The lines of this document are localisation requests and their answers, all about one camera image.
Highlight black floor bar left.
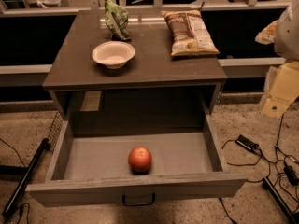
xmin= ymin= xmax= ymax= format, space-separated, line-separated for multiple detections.
xmin=2 ymin=138 xmax=50 ymax=217

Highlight open grey drawer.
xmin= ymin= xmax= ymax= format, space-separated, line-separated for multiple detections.
xmin=26 ymin=111 xmax=247 ymax=206

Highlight black floor bar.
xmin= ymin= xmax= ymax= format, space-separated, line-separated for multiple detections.
xmin=2 ymin=138 xmax=50 ymax=217
xmin=263 ymin=177 xmax=299 ymax=224

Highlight grey cabinet counter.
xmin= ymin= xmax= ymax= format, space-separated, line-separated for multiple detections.
xmin=43 ymin=7 xmax=226 ymax=114

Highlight black power adapter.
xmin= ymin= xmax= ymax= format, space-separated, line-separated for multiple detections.
xmin=235 ymin=135 xmax=259 ymax=152
xmin=284 ymin=165 xmax=298 ymax=186

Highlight white paper bowl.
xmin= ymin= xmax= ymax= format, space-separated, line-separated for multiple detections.
xmin=92 ymin=41 xmax=135 ymax=69

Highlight black cable on floor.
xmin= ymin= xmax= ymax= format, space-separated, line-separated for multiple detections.
xmin=221 ymin=139 xmax=272 ymax=184

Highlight brown chip bag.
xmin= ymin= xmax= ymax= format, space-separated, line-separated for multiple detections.
xmin=161 ymin=10 xmax=219 ymax=56

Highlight black floor bar right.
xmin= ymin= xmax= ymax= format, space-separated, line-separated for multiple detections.
xmin=263 ymin=177 xmax=299 ymax=224

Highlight green chip bag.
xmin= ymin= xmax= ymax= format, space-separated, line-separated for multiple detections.
xmin=105 ymin=0 xmax=131 ymax=41

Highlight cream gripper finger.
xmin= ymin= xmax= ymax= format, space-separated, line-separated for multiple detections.
xmin=255 ymin=21 xmax=278 ymax=45
xmin=261 ymin=61 xmax=299 ymax=119

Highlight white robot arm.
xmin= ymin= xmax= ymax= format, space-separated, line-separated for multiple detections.
xmin=255 ymin=0 xmax=299 ymax=118

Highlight black drawer handle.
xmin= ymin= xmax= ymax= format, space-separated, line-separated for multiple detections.
xmin=121 ymin=193 xmax=156 ymax=207

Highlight red apple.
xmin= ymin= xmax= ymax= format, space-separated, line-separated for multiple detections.
xmin=128 ymin=147 xmax=152 ymax=173

